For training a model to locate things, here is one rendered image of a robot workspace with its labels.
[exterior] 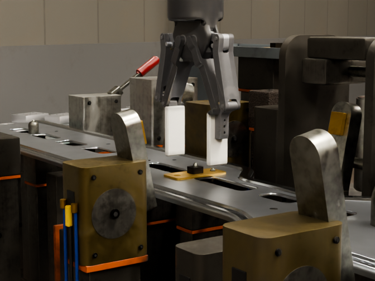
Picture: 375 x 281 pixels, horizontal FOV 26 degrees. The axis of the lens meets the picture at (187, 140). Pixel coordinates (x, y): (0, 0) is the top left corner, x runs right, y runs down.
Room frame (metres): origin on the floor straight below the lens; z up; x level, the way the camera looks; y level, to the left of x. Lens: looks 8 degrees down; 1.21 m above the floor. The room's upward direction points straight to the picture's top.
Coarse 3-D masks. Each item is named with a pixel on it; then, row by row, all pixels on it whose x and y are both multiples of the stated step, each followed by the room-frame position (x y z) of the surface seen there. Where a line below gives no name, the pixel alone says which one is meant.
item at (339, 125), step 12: (336, 108) 1.07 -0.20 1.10; (348, 108) 1.05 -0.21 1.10; (336, 120) 1.05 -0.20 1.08; (348, 120) 1.05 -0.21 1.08; (360, 120) 1.06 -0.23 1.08; (336, 132) 1.05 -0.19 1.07; (348, 132) 1.04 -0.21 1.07; (336, 144) 1.05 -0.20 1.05; (348, 144) 1.04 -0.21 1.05; (348, 156) 1.04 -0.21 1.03; (348, 168) 1.05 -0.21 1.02; (348, 180) 1.05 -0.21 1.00
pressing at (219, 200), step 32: (0, 128) 1.60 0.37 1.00; (64, 128) 1.60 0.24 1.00; (64, 160) 1.24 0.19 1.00; (160, 160) 1.22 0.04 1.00; (192, 160) 1.22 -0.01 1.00; (160, 192) 1.00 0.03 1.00; (192, 192) 0.98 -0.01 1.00; (224, 192) 0.98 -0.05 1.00; (256, 192) 0.98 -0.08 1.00; (288, 192) 0.98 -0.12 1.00; (352, 224) 0.82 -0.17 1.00; (352, 256) 0.71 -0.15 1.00
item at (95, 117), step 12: (72, 96) 1.66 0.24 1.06; (84, 96) 1.64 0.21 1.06; (96, 96) 1.64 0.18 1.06; (108, 96) 1.66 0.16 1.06; (120, 96) 1.67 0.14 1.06; (72, 108) 1.66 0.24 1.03; (84, 108) 1.63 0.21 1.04; (96, 108) 1.64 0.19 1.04; (108, 108) 1.66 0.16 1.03; (120, 108) 1.67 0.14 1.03; (72, 120) 1.66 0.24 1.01; (84, 120) 1.62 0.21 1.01; (96, 120) 1.64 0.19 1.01; (108, 120) 1.66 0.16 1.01; (108, 132) 1.66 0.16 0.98
